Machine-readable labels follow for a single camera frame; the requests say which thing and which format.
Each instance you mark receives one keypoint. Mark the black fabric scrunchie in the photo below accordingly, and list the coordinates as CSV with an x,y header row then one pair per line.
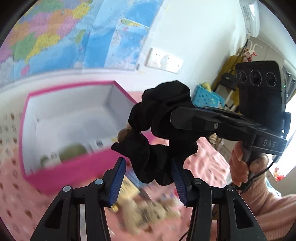
x,y
152,143

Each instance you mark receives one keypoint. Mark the pink patterned blanket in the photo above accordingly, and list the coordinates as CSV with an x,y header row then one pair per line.
x,y
22,206

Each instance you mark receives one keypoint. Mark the beige teddy bear plush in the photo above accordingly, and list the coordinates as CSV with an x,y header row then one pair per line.
x,y
138,216

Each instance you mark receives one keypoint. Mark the yellow tissue pack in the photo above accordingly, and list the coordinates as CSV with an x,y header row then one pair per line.
x,y
128,191

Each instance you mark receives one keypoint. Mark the pink cardboard box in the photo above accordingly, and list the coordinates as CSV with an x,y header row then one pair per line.
x,y
58,116

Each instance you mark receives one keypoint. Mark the person's right hand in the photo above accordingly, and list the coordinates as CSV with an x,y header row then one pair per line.
x,y
239,170

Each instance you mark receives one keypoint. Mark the pink sleeved right forearm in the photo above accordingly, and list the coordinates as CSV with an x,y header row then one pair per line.
x,y
275,215

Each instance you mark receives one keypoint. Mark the white wall socket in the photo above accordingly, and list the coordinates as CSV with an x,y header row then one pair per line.
x,y
155,58
171,63

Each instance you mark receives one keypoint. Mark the colourful wall map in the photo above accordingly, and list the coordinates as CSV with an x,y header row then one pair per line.
x,y
56,35

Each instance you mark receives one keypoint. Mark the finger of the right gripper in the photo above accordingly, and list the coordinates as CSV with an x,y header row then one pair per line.
x,y
202,121

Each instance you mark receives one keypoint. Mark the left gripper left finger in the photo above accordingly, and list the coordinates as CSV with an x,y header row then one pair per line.
x,y
61,220

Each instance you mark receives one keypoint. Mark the blue plastic basket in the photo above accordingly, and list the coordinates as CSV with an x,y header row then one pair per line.
x,y
202,97

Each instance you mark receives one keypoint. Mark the green frog plush toy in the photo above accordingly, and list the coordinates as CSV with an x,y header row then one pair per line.
x,y
63,155

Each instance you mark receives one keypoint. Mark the white air conditioner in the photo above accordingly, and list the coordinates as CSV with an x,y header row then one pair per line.
x,y
250,11

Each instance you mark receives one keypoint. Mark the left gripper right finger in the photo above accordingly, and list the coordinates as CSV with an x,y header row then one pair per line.
x,y
235,220

